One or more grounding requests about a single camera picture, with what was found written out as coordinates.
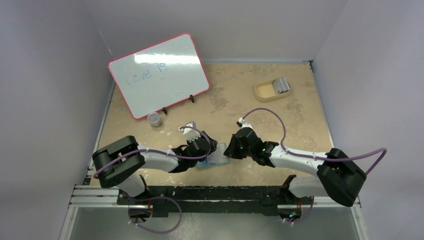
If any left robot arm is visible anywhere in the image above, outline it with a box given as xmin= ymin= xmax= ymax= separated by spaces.
xmin=92 ymin=135 xmax=218 ymax=205

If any small silver tin can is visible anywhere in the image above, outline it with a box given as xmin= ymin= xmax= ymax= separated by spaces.
xmin=146 ymin=112 xmax=163 ymax=128

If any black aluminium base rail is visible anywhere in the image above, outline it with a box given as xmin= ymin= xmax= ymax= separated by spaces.
xmin=68 ymin=183 xmax=362 ymax=220

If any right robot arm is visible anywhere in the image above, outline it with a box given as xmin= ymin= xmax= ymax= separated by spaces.
xmin=223 ymin=127 xmax=367 ymax=207

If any beige oval tray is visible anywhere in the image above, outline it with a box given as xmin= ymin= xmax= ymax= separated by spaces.
xmin=253 ymin=79 xmax=292 ymax=102

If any stack of cards in tray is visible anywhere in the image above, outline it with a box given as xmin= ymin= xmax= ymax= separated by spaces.
xmin=271 ymin=77 xmax=291 ymax=95

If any pink framed whiteboard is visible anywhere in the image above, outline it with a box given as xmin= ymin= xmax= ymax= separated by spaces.
xmin=108 ymin=33 xmax=211 ymax=119

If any teal leather card holder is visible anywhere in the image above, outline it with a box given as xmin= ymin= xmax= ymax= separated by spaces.
xmin=195 ymin=143 xmax=230 ymax=169

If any silver blue credit card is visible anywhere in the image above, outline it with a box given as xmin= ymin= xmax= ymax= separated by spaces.
xmin=206 ymin=143 xmax=230 ymax=166

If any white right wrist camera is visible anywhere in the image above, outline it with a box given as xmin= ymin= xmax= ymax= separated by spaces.
xmin=236 ymin=118 xmax=253 ymax=129

